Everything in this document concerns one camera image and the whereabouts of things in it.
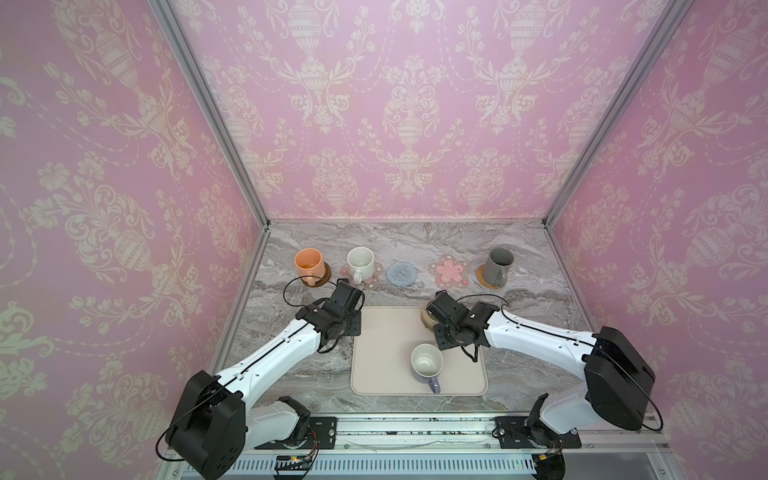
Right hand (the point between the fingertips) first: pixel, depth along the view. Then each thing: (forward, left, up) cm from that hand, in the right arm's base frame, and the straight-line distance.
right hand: (444, 335), depth 85 cm
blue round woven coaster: (+25, +11, -5) cm, 28 cm away
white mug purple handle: (-6, +5, -4) cm, 9 cm away
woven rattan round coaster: (+24, -17, -6) cm, 30 cm away
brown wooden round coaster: (+24, +37, -3) cm, 44 cm away
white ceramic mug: (+30, +25, -1) cm, 39 cm away
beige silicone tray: (-4, +18, -4) cm, 19 cm away
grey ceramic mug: (+20, -19, +5) cm, 28 cm away
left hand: (+3, +26, +4) cm, 26 cm away
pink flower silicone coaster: (+25, +29, -2) cm, 38 cm away
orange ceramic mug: (+28, +42, 0) cm, 51 cm away
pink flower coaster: (+25, -7, -5) cm, 27 cm away
